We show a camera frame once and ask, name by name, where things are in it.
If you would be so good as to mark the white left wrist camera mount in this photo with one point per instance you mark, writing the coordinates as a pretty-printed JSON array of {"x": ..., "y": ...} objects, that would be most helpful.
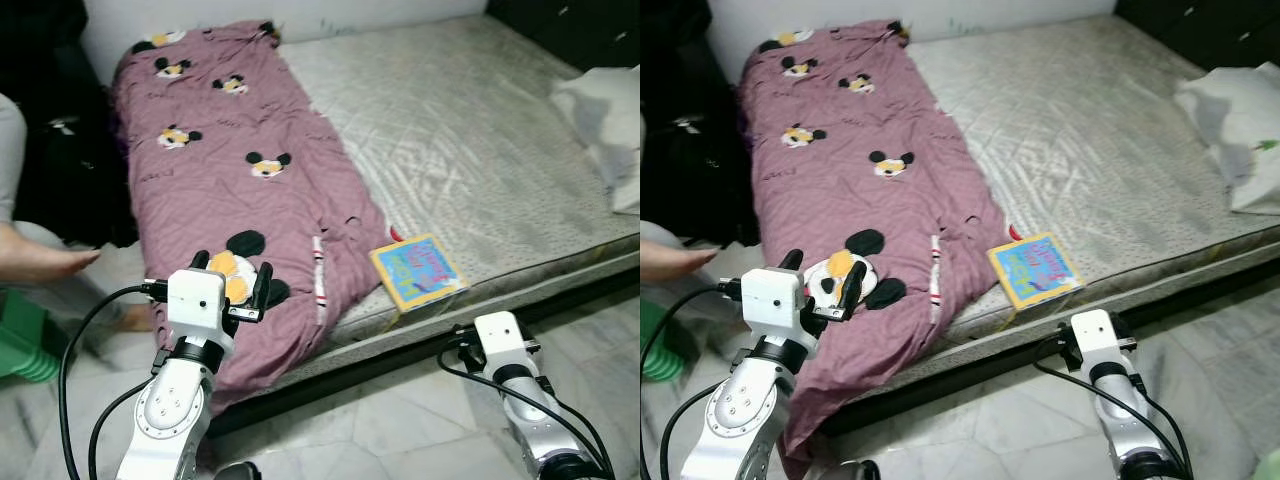
[
  {"x": 775, "y": 300},
  {"x": 195, "y": 300}
]

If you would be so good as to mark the grey quilted mattress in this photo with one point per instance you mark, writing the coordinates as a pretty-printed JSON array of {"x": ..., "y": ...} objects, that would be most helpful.
[
  {"x": 1080, "y": 130},
  {"x": 450, "y": 130}
]

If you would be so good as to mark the dark tufted headboard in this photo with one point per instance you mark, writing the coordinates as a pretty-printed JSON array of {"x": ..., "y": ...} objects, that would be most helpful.
[
  {"x": 570, "y": 30},
  {"x": 1200, "y": 30}
]

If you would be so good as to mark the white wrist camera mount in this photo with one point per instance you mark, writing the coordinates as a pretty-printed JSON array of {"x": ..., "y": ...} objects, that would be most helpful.
[
  {"x": 195, "y": 300},
  {"x": 500, "y": 335},
  {"x": 1095, "y": 335},
  {"x": 775, "y": 300}
]

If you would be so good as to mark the purple Mickey print blanket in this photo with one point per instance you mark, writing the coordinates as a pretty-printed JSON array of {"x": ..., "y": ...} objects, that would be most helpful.
[
  {"x": 860, "y": 200},
  {"x": 230, "y": 200}
]

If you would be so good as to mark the person in grey trousers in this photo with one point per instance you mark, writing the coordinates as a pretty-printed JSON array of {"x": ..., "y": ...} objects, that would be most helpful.
[
  {"x": 670, "y": 262},
  {"x": 30, "y": 260}
]

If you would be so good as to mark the black bag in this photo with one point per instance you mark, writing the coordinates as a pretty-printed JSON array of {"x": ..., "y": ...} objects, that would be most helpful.
[
  {"x": 70, "y": 160},
  {"x": 690, "y": 160}
]

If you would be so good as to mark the colourful children's board book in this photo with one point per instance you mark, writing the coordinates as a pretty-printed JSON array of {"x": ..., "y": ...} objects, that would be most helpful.
[
  {"x": 415, "y": 272},
  {"x": 1035, "y": 270}
]

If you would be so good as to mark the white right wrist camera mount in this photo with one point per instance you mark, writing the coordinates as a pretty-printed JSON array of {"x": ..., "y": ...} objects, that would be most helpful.
[
  {"x": 1095, "y": 335},
  {"x": 500, "y": 335}
]

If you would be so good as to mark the black bed frame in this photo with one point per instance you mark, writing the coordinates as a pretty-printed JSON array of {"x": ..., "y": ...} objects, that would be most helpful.
[
  {"x": 400, "y": 365},
  {"x": 950, "y": 385}
]

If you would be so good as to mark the white pillow with green tree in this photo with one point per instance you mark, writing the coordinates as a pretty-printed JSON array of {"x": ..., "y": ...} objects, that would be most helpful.
[
  {"x": 610, "y": 120},
  {"x": 1240, "y": 120}
]

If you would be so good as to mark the silver left robot leg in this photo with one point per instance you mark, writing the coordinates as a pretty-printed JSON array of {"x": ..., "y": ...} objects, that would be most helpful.
[
  {"x": 848, "y": 472},
  {"x": 235, "y": 472}
]

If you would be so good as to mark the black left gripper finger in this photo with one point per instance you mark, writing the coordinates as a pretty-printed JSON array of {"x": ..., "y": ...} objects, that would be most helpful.
[
  {"x": 853, "y": 288},
  {"x": 262, "y": 288},
  {"x": 791, "y": 262},
  {"x": 200, "y": 261}
]

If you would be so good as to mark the green plastic stool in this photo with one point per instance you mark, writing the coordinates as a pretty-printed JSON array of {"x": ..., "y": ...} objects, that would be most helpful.
[
  {"x": 25, "y": 340},
  {"x": 658, "y": 345}
]

